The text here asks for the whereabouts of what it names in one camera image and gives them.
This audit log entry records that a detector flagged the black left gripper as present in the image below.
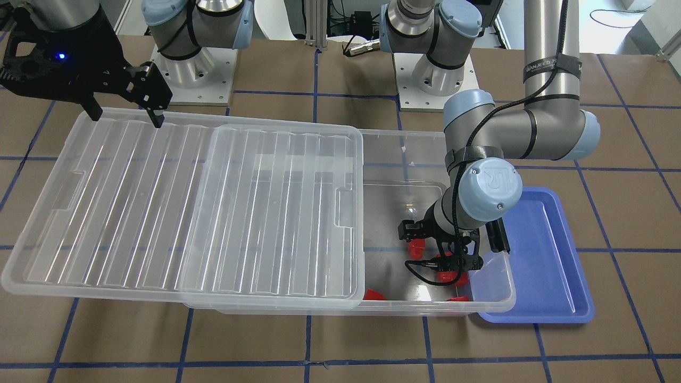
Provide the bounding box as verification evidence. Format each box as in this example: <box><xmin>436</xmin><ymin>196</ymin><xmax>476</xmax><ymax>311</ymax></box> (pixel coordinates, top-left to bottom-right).
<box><xmin>398</xmin><ymin>220</ymin><xmax>484</xmax><ymax>272</ymax></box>

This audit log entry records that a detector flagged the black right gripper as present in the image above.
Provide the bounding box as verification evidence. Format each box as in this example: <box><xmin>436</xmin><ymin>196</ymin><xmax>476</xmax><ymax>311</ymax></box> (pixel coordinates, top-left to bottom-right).
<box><xmin>2</xmin><ymin>1</ymin><xmax>172</xmax><ymax>129</ymax></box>

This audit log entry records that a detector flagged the clear plastic box lid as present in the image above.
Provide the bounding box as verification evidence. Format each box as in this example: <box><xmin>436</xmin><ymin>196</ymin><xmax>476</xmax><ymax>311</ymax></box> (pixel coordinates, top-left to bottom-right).
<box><xmin>2</xmin><ymin>107</ymin><xmax>365</xmax><ymax>311</ymax></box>

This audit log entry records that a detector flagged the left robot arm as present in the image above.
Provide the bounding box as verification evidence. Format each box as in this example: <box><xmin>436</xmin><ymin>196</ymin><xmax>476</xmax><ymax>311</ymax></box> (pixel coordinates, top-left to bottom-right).
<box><xmin>380</xmin><ymin>1</ymin><xmax>601</xmax><ymax>286</ymax></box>

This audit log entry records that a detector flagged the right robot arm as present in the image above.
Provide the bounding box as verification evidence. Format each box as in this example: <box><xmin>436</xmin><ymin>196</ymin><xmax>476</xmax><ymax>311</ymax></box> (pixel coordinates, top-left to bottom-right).
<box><xmin>2</xmin><ymin>1</ymin><xmax>253</xmax><ymax>128</ymax></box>

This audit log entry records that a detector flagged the red block lower pair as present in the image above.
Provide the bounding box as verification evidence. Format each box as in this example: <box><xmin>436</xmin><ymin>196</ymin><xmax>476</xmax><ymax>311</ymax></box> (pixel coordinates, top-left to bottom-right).
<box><xmin>435</xmin><ymin>252</ymin><xmax>470</xmax><ymax>287</ymax></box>

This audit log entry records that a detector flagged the red block pair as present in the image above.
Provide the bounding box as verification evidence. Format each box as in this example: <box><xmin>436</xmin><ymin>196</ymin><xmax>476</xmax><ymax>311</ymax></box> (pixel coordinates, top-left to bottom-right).
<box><xmin>435</xmin><ymin>252</ymin><xmax>470</xmax><ymax>287</ymax></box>
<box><xmin>407</xmin><ymin>238</ymin><xmax>426</xmax><ymax>259</ymax></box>

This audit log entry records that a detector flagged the red block upper pair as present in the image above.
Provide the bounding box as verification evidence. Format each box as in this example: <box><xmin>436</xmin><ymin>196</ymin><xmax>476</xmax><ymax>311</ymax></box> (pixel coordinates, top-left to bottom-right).
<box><xmin>407</xmin><ymin>238</ymin><xmax>426</xmax><ymax>259</ymax></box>

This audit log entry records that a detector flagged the red block front corner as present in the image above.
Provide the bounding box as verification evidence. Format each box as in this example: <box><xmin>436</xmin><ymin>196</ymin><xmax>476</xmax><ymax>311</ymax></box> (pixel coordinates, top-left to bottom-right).
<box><xmin>447</xmin><ymin>295</ymin><xmax>470</xmax><ymax>302</ymax></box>

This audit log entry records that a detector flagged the clear plastic storage box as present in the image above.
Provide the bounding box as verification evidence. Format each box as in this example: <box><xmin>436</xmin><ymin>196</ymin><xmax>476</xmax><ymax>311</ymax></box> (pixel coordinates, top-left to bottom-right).
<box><xmin>177</xmin><ymin>127</ymin><xmax>516</xmax><ymax>315</ymax></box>

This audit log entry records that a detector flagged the blue plastic tray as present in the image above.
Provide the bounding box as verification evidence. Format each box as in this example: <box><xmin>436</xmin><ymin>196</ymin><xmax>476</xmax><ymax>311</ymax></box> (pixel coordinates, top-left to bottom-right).
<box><xmin>480</xmin><ymin>187</ymin><xmax>595</xmax><ymax>324</ymax></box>

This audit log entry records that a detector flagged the black box latch handle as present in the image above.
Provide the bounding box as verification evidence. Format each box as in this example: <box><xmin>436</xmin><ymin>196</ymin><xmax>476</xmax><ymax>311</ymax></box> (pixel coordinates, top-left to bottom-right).
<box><xmin>486</xmin><ymin>218</ymin><xmax>511</xmax><ymax>254</ymax></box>

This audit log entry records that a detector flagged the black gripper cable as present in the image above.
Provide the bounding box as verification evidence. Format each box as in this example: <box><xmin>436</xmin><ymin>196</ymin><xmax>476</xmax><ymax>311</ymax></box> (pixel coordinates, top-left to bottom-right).
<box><xmin>404</xmin><ymin>0</ymin><xmax>570</xmax><ymax>288</ymax></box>

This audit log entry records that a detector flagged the aluminium frame post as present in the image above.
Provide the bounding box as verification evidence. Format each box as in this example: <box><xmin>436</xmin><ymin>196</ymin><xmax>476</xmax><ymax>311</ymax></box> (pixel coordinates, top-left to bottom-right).
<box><xmin>303</xmin><ymin>0</ymin><xmax>328</xmax><ymax>52</ymax></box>

